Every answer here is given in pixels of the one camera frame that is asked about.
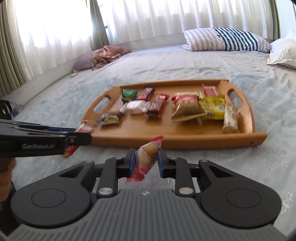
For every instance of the red peanut snack packet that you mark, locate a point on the red peanut snack packet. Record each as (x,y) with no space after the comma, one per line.
(187,106)

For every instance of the green drape curtain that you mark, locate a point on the green drape curtain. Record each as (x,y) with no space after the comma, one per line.
(99,35)

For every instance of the green wasabi peas packet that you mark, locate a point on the green wasabi peas packet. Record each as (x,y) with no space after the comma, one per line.
(128,95)

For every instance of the white sheer curtain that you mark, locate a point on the white sheer curtain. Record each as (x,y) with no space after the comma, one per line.
(50,33)

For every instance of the purple pillow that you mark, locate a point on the purple pillow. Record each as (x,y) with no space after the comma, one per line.
(84,62)

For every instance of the white pillow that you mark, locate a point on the white pillow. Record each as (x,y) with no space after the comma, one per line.
(283,51)

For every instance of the wooden serving tray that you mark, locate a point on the wooden serving tray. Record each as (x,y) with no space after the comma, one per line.
(136,130)

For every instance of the brown chocolate bar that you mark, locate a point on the brown chocolate bar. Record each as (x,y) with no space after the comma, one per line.
(156,107)
(146,94)

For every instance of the almond picture snack packet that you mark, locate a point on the almond picture snack packet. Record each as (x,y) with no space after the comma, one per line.
(110,118)

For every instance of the striped pillow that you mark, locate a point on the striped pillow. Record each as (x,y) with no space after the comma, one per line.
(224,39)

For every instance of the white pastry packet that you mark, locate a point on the white pastry packet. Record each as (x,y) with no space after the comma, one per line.
(135,107)

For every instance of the pink crumpled cloth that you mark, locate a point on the pink crumpled cloth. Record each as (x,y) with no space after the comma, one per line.
(107,54)

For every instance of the left hand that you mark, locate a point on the left hand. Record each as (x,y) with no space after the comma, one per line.
(5,180)

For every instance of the red clear cracker packet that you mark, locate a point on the red clear cracker packet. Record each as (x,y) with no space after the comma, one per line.
(210,90)

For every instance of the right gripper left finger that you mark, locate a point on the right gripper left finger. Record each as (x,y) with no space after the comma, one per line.
(113,169)

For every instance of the beige nougat bar packet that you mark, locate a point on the beige nougat bar packet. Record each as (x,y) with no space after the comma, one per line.
(230,120)

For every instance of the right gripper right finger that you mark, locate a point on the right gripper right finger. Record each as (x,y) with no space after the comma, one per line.
(178,169)

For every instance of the yellow snack packet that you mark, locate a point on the yellow snack packet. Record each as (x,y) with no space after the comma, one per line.
(213,106)

